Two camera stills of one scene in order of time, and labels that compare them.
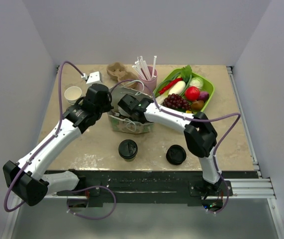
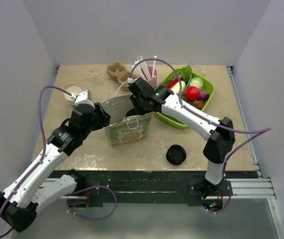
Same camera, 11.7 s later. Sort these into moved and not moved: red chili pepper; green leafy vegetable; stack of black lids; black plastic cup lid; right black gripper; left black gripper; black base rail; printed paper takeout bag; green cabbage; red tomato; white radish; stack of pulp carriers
Moved: left black gripper; printed paper takeout bag; right black gripper; black plastic cup lid
Not moved: red tomato; black base rail; green cabbage; stack of pulp carriers; stack of black lids; green leafy vegetable; white radish; red chili pepper
